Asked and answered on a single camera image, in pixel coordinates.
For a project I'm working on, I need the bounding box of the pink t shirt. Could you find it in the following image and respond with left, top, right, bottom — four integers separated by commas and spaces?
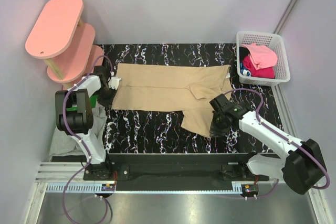
243, 43, 278, 69

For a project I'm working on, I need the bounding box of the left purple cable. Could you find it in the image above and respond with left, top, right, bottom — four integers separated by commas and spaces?
62, 55, 114, 222

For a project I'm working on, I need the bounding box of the white plastic basket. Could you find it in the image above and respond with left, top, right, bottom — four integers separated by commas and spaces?
236, 31, 290, 87

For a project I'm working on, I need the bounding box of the magenta t shirt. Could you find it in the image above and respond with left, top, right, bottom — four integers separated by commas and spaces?
242, 56, 275, 79

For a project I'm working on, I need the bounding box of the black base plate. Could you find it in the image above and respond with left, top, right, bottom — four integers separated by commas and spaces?
81, 154, 255, 194

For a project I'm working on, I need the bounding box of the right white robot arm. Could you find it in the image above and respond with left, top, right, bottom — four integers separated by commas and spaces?
210, 94, 330, 195

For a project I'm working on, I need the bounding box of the aluminium rail frame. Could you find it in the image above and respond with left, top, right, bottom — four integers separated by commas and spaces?
26, 94, 330, 223

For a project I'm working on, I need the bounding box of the blue patterned garment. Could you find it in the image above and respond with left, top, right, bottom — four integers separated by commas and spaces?
240, 62, 251, 77

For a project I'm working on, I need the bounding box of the green board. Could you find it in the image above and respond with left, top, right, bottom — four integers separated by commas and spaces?
66, 95, 98, 111

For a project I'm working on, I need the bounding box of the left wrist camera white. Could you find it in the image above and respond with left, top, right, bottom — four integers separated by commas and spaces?
108, 76, 122, 90

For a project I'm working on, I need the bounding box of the pink tiered shelf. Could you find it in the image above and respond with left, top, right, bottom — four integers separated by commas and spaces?
25, 0, 104, 89

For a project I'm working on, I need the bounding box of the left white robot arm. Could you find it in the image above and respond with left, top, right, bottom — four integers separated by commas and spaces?
55, 66, 121, 180

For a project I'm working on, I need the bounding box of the grey folded t shirt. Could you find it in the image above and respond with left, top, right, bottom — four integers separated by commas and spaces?
49, 105, 107, 156

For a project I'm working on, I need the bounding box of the beige t shirt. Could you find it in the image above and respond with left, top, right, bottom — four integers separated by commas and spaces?
112, 63, 232, 137

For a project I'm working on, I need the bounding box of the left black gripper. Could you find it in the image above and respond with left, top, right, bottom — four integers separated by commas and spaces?
96, 84, 118, 110

